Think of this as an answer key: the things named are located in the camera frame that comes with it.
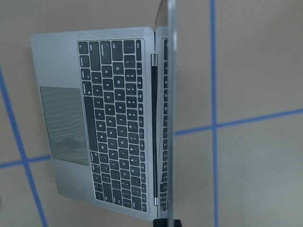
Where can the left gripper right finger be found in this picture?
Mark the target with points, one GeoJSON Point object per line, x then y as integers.
{"type": "Point", "coordinates": [177, 222]}

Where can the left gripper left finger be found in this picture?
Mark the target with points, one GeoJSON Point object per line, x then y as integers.
{"type": "Point", "coordinates": [161, 222]}

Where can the grey laptop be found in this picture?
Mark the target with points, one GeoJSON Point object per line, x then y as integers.
{"type": "Point", "coordinates": [106, 96]}

